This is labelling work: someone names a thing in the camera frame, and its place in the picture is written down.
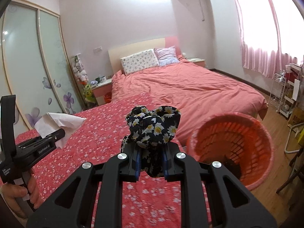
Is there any black floral cloth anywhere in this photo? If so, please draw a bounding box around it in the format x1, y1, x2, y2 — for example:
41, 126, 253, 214
121, 105, 181, 178

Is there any person's left hand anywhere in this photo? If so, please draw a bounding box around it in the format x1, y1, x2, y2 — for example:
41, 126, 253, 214
1, 169, 43, 219

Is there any red floral blanket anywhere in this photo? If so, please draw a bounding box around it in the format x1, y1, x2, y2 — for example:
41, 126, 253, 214
0, 92, 212, 228

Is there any orange plastic laundry basket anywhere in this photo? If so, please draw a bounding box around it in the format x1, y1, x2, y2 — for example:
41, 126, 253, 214
186, 112, 275, 190

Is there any hanging plush toy column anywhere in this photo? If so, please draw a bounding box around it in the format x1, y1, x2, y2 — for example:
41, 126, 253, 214
71, 54, 97, 109

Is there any coral pink duvet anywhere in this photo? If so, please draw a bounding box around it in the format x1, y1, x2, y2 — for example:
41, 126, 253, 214
112, 59, 268, 146

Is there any pink white nightstand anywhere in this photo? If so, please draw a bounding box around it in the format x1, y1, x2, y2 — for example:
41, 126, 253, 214
92, 79, 112, 105

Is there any floral sliding wardrobe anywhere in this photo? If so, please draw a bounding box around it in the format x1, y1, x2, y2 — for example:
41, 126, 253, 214
1, 0, 85, 135

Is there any right side nightstand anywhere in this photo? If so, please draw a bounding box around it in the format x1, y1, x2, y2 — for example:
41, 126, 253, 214
188, 58, 206, 67

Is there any white floral pillow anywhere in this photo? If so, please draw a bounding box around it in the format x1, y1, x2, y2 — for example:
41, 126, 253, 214
120, 49, 159, 75

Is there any striped pink pillow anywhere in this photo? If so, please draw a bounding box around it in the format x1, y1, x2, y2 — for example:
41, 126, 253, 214
154, 46, 179, 67

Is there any beige pink headboard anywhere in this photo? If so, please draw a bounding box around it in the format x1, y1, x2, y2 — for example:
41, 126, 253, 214
108, 36, 182, 74

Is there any cluttered desk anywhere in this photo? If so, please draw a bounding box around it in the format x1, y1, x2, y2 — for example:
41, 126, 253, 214
280, 63, 303, 126

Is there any pink window curtain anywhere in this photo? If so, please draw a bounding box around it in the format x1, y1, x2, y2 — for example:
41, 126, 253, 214
234, 0, 303, 78

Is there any white wire rack cart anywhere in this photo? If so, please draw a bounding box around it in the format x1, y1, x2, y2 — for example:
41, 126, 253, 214
268, 70, 287, 113

